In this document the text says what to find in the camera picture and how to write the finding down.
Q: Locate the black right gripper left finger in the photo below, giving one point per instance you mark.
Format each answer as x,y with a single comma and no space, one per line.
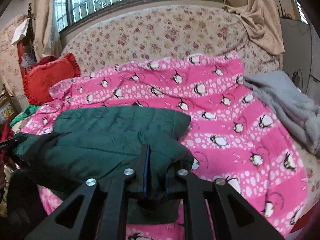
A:
98,208

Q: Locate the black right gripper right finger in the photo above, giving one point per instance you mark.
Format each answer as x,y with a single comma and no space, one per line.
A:
215,210

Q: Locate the dark green puffer jacket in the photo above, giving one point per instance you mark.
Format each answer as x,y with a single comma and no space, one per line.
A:
101,143

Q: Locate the pink penguin fleece blanket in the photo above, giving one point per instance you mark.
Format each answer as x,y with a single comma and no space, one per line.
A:
231,135

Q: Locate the green cloth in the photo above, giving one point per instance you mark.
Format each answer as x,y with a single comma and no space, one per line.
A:
27,112

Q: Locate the grey fleece garment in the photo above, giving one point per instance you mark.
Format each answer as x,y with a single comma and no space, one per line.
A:
295,110

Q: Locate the red ruffled pillow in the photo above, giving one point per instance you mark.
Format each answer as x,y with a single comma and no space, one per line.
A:
49,71

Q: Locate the beige left curtain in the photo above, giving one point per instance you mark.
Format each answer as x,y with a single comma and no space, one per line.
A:
46,35

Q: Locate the beige curtain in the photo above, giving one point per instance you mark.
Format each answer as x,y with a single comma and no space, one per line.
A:
46,35
261,21

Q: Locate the dark red wooden headboard post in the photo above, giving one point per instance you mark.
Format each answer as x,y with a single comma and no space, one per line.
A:
26,52

